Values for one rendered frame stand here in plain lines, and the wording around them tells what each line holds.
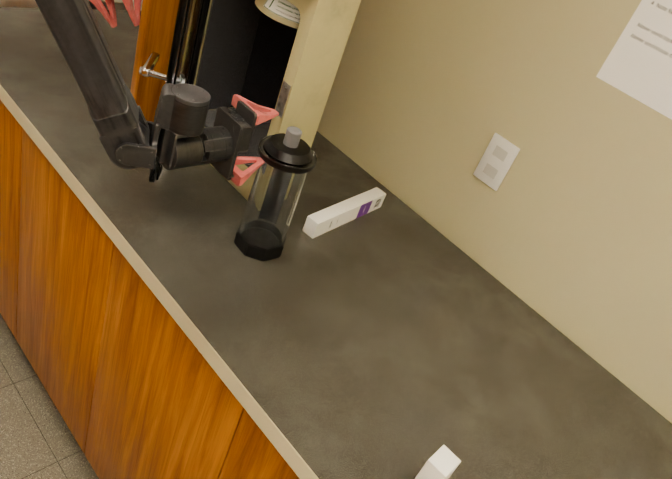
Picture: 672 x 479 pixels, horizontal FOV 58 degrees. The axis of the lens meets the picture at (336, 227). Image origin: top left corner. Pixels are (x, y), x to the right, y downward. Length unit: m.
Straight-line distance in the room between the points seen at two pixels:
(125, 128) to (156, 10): 0.54
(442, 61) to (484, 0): 0.16
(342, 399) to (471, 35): 0.84
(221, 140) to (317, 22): 0.31
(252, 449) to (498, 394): 0.45
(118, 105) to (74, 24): 0.12
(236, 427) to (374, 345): 0.28
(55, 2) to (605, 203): 1.03
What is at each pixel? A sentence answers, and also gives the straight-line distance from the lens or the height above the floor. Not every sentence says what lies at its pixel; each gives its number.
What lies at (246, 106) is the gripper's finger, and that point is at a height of 1.27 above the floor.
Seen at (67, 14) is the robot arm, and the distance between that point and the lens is 0.87.
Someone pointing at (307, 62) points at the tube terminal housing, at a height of 1.28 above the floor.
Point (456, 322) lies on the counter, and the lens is 1.28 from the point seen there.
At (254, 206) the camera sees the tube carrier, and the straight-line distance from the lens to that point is 1.15.
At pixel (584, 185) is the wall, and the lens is 1.35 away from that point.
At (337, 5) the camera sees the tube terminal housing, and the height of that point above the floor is 1.40.
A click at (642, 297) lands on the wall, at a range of 1.37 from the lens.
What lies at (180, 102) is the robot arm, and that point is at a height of 1.29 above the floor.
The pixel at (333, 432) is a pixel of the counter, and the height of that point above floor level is 0.94.
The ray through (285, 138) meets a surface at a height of 1.19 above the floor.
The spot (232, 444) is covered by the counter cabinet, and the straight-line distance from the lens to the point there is 1.16.
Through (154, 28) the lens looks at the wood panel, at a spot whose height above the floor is 1.18.
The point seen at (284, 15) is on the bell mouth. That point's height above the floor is 1.33.
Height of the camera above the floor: 1.70
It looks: 34 degrees down
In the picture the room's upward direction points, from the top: 22 degrees clockwise
